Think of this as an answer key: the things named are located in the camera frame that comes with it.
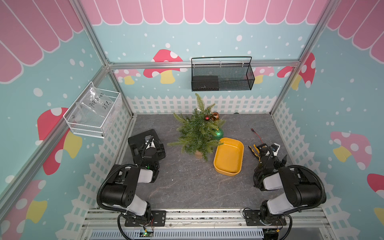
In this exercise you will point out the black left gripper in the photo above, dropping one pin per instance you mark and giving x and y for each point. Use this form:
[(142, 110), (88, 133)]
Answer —
[(143, 155)]

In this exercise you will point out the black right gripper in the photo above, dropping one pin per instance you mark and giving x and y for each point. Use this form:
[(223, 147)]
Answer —
[(268, 154)]

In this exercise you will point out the green glitter ball ornament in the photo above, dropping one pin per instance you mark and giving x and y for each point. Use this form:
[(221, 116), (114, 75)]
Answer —
[(219, 133)]

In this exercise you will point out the brown shiny ball ornament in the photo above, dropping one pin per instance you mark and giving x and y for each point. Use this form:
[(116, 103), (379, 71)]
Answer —
[(215, 116)]

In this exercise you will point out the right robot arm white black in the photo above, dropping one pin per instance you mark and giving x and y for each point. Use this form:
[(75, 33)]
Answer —
[(303, 188)]

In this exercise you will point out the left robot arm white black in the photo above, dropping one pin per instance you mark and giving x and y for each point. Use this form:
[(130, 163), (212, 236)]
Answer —
[(118, 191)]

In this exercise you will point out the small green christmas tree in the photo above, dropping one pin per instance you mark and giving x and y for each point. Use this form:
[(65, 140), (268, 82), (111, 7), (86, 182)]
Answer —
[(198, 136)]

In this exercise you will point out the black plastic case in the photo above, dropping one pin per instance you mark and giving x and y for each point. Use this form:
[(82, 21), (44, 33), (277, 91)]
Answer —
[(137, 145)]

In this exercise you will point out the yellow black pliers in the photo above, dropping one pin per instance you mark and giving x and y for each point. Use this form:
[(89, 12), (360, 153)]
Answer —
[(259, 151)]

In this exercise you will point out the yellow oval tray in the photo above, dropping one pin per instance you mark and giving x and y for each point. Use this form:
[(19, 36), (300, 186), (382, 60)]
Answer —
[(229, 157)]

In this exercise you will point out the green circuit board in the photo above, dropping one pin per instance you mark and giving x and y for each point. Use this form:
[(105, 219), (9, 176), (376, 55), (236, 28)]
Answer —
[(146, 233)]

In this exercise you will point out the clear plastic bag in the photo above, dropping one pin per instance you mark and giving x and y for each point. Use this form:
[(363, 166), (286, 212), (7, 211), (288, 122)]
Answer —
[(96, 108)]

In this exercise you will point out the black box in basket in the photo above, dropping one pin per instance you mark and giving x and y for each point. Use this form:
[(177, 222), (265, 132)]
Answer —
[(205, 83)]

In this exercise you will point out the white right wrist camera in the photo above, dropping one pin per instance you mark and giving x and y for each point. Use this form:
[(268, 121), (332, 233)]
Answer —
[(274, 149)]

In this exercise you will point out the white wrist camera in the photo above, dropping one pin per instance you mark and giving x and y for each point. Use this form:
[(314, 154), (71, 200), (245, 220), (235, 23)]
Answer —
[(149, 142), (274, 149)]

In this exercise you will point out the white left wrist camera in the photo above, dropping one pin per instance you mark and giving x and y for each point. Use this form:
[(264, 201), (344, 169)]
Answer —
[(149, 142)]

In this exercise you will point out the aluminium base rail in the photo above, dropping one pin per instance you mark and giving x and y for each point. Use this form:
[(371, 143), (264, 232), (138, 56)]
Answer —
[(210, 224)]

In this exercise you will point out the black wire mesh basket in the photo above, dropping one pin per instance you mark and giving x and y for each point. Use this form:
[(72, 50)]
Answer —
[(234, 73)]

